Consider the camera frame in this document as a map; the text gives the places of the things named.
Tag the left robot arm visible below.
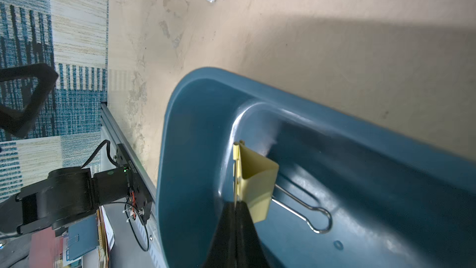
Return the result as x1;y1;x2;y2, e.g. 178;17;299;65
1;63;131;239

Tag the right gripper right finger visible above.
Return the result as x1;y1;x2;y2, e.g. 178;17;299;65
236;202;270;268

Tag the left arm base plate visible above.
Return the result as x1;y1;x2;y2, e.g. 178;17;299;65
117;143;153;223

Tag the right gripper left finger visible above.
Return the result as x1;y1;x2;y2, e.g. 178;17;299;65
203;202;236;268

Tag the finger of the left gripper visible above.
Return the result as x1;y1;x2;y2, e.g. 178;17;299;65
1;63;58;138

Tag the yellow binder clip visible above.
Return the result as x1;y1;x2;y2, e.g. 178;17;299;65
233;141;333;235

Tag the teal plastic storage box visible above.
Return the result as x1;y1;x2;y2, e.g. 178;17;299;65
156;68;476;268

